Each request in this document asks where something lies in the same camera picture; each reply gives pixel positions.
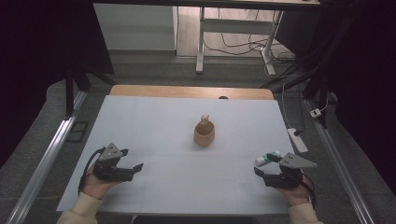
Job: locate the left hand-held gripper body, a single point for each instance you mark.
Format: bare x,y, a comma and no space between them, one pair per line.
109,172

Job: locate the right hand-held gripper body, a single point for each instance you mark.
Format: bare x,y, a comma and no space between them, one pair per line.
288,179

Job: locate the white and green tube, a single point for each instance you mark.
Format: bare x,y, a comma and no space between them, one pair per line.
263,159

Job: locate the tan wooden cup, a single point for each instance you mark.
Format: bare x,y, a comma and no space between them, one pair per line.
204,135

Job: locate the person's right hand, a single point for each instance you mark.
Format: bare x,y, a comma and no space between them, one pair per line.
295,196

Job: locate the person's left hand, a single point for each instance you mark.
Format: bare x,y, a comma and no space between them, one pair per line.
93,186

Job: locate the white power strip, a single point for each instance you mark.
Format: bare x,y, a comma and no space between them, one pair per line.
298,141

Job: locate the white table mat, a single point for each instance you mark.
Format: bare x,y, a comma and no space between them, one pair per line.
174,174

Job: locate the small white adapter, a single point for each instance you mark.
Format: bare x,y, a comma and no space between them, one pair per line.
315,113

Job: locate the black metal stand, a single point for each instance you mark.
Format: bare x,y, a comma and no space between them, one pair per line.
69,93

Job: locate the wooden table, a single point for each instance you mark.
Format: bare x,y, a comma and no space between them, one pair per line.
186,91

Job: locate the dark curtain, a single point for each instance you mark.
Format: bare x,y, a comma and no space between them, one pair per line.
37,46
367,77

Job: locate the white panel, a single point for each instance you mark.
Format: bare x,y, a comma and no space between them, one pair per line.
137,28

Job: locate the aluminium rail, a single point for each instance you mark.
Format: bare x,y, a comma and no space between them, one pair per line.
46,155
339,168

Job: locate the white table frame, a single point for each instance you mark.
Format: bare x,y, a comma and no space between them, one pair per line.
249,46

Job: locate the white desk frame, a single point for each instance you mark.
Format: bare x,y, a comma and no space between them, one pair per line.
236,25

